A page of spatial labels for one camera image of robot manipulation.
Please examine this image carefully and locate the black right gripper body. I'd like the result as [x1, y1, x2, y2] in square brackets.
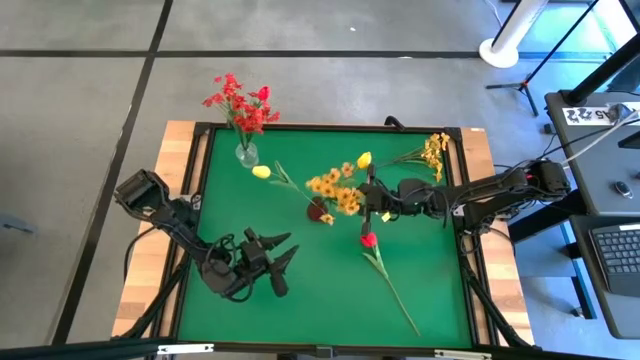
[357, 180, 401, 217]

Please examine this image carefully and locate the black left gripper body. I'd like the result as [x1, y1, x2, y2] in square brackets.
[199, 228, 275, 303]

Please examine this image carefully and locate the yellow artificial tulip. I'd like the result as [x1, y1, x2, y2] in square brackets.
[349, 151, 374, 181]
[251, 160, 324, 207]

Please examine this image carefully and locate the yellow small-flower bunch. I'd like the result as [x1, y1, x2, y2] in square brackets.
[304, 161, 367, 227]
[379, 132, 452, 184]

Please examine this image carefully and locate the dark red vase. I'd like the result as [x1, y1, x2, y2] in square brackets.
[306, 195, 331, 223]

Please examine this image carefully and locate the clear glass vase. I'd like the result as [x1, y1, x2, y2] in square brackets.
[234, 142, 260, 169]

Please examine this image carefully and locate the green table mat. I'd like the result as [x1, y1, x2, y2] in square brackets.
[177, 128, 474, 350]

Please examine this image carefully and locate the black tripod stand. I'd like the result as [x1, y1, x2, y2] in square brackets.
[485, 0, 601, 117]

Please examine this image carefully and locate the black overhead beam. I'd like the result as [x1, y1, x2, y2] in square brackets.
[0, 337, 640, 360]

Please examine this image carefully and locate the dark grey desk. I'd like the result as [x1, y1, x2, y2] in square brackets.
[544, 91, 640, 340]

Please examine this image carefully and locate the white paper label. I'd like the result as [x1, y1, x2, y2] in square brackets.
[562, 104, 621, 126]

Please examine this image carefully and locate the blue desk leg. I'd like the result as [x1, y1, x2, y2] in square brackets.
[558, 219, 599, 321]

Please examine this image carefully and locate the black keyboard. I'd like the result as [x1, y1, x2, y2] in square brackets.
[588, 224, 640, 299]

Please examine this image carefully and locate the thick black pole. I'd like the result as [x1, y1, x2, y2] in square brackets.
[559, 32, 640, 107]

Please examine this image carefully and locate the silver beam bracket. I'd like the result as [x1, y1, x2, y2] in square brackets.
[157, 342, 215, 356]
[433, 349, 494, 360]

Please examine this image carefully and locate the black floor cable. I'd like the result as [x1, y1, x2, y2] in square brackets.
[123, 227, 157, 284]

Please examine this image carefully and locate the white pedestal stand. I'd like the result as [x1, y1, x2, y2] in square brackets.
[478, 0, 551, 70]

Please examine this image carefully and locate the white cable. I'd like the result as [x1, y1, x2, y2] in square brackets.
[559, 112, 640, 166]

